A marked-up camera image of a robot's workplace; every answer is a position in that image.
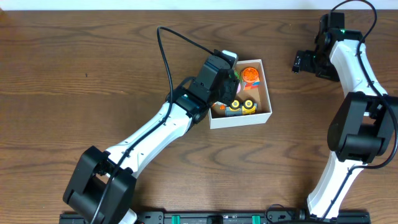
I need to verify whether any white toy duck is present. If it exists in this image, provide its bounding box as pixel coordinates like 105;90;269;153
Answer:
212;83;241;110

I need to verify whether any grey yellow toy truck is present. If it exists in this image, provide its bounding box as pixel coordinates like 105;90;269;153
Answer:
225;100;257;117

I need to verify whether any orange round disc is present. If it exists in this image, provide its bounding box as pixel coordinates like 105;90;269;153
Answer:
241;67;259;83

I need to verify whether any colourful puzzle cube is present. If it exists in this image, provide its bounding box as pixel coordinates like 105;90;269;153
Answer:
243;75;261;91

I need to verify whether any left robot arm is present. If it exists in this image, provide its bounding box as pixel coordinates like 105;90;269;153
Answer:
63;50;238;223

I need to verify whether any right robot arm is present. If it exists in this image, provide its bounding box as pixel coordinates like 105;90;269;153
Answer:
292;11;397;220

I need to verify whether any white cardboard box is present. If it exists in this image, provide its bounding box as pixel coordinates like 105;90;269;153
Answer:
208;59;272;129

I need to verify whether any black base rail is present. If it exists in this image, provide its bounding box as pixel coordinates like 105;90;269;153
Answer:
58;208;371;224

